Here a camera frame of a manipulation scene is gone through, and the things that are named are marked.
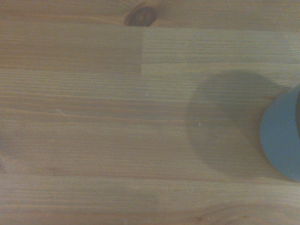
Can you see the blue enamel mug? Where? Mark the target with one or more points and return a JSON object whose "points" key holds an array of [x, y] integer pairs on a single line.
{"points": [[279, 136]]}

